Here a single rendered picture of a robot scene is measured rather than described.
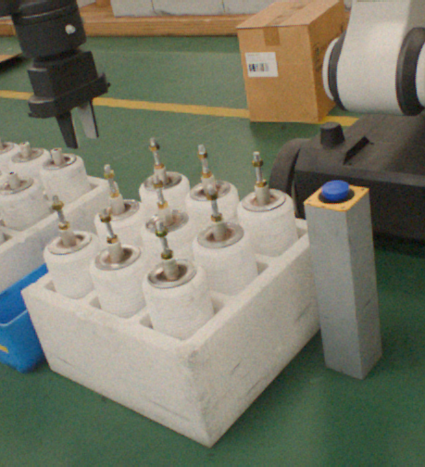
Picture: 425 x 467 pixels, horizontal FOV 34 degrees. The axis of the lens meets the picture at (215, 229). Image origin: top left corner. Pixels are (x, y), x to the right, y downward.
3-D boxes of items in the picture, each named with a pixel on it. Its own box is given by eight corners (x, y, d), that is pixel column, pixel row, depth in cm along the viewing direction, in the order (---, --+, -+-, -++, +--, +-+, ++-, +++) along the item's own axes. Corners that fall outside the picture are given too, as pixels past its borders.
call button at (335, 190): (331, 190, 103) (330, 178, 102) (355, 194, 101) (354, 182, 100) (317, 202, 101) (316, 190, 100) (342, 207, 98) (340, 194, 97)
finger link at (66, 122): (68, 145, 100) (56, 104, 97) (82, 147, 98) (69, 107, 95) (59, 149, 99) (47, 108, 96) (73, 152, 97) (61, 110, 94)
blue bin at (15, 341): (101, 280, 153) (86, 233, 147) (136, 292, 146) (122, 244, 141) (-9, 361, 134) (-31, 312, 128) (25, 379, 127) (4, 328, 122)
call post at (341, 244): (345, 343, 120) (328, 183, 105) (382, 355, 116) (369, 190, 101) (325, 367, 116) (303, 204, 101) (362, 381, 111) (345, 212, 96)
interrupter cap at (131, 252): (87, 272, 108) (85, 269, 107) (106, 246, 114) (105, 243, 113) (131, 271, 105) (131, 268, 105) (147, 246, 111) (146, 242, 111)
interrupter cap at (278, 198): (282, 189, 120) (282, 185, 120) (289, 208, 114) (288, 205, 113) (240, 196, 121) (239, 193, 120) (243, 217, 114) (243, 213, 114)
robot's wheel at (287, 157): (318, 201, 167) (308, 123, 158) (336, 204, 164) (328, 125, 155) (274, 242, 154) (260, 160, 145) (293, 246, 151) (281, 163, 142)
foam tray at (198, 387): (185, 263, 153) (168, 191, 144) (340, 308, 129) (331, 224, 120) (50, 370, 129) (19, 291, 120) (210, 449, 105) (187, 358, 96)
